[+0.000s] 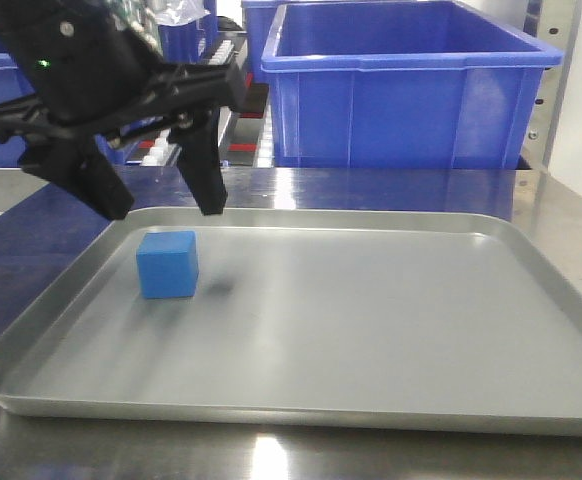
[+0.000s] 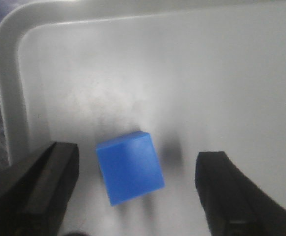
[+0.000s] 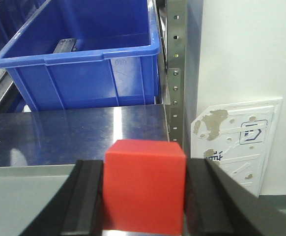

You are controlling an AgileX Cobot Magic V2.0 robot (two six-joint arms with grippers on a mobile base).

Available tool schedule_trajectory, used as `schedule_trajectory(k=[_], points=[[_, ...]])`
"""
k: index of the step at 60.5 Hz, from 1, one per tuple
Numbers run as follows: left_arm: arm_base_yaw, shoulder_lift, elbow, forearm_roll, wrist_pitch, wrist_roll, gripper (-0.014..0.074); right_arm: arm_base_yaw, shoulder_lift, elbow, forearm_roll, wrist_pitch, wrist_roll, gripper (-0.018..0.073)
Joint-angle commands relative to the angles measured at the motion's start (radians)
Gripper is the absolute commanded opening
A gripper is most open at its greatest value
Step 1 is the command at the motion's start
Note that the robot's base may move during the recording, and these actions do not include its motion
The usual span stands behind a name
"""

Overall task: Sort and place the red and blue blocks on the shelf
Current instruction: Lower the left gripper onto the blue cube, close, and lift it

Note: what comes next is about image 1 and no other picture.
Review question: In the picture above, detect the clear plastic bag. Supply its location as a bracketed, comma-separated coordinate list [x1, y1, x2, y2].
[147, 0, 209, 26]

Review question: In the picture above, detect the blue plastic bin right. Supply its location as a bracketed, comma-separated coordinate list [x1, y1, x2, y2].
[261, 1, 563, 169]

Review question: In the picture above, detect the steel shelf upright post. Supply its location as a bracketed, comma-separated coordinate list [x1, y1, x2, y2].
[522, 0, 582, 172]

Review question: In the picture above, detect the grey metal tray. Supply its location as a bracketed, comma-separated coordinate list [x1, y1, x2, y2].
[0, 207, 582, 436]

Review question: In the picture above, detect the blue plastic bin rear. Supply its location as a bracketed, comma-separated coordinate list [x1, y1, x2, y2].
[241, 0, 285, 83]

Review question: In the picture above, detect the blue cube block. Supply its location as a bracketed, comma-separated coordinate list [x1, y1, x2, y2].
[136, 231, 199, 299]

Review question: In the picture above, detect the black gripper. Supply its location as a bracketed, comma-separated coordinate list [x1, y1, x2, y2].
[0, 1, 246, 220]

